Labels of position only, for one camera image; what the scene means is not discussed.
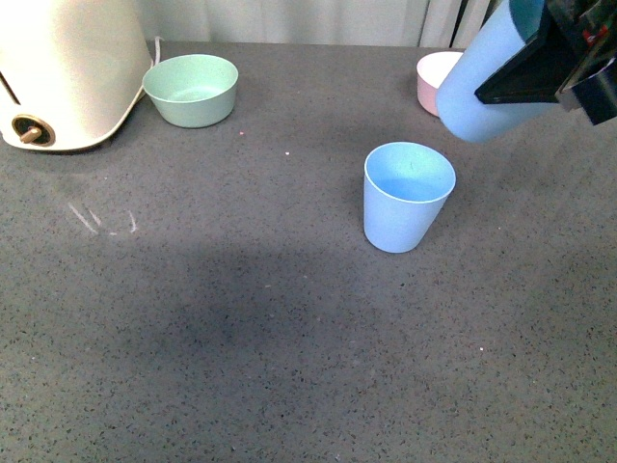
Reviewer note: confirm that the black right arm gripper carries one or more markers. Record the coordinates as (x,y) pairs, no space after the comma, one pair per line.
(571,59)

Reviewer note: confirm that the blue cup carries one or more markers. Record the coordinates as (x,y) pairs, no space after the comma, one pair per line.
(459,109)
(405,186)

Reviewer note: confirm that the pink bowl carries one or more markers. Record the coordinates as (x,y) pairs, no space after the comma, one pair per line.
(431,70)

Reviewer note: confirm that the green bowl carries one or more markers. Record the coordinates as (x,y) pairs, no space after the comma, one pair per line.
(193,91)

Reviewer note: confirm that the cream white toaster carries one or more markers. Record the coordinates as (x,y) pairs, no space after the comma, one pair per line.
(71,71)

